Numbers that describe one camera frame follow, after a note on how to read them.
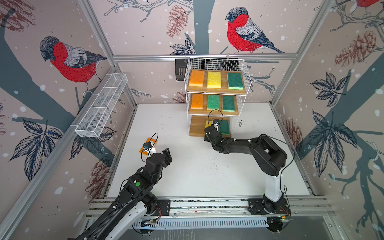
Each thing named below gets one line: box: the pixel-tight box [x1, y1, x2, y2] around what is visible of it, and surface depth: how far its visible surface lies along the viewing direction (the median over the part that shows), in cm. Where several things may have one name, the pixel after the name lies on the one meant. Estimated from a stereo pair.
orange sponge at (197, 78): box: [189, 70, 205, 87], surface depth 76 cm
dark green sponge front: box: [222, 95, 235, 112], surface depth 86 cm
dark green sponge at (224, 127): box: [218, 120, 230, 135], surface depth 103 cm
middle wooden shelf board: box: [188, 93, 239, 115], surface depth 86 cm
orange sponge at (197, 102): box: [191, 93, 204, 109], surface depth 87 cm
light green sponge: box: [207, 94, 220, 110], surface depth 87 cm
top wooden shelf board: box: [187, 69, 247, 95], surface depth 73 cm
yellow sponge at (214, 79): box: [207, 71, 221, 89], surface depth 74 cm
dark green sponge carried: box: [227, 72, 244, 90], surface depth 74 cm
